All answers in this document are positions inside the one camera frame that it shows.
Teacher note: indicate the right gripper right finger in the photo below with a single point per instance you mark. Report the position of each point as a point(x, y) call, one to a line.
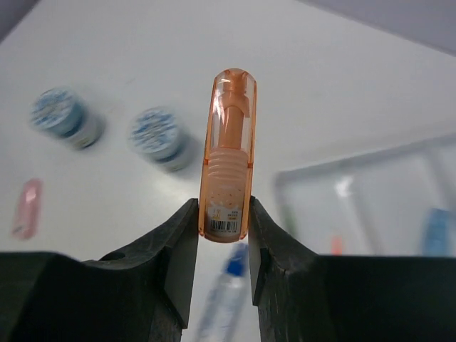
point(304, 296)

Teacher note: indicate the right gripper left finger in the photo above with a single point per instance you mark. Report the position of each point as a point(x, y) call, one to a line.
point(139, 292)

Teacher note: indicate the orange highlighter pen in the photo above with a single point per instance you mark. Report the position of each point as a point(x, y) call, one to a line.
point(336, 245)

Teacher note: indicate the orange transparent eraser case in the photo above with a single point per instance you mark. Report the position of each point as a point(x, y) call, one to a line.
point(228, 159)

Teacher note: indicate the clear blue-cap spray bottle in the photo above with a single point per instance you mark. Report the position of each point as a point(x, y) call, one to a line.
point(226, 299)

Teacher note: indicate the white divided plastic tray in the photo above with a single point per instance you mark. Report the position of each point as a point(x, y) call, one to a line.
point(376, 202)

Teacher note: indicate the pink transparent eraser case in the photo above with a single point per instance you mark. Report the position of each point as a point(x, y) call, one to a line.
point(28, 210)

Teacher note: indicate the blue transparent eraser case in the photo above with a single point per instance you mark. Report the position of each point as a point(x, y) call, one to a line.
point(437, 240)

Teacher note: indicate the right blue ink jar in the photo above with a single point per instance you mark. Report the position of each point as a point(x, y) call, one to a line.
point(159, 136)

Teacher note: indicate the blue ink jar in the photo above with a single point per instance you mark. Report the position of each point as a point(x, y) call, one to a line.
point(159, 136)
point(61, 114)

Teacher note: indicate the left blue ink jar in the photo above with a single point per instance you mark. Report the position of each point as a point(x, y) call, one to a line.
point(61, 114)

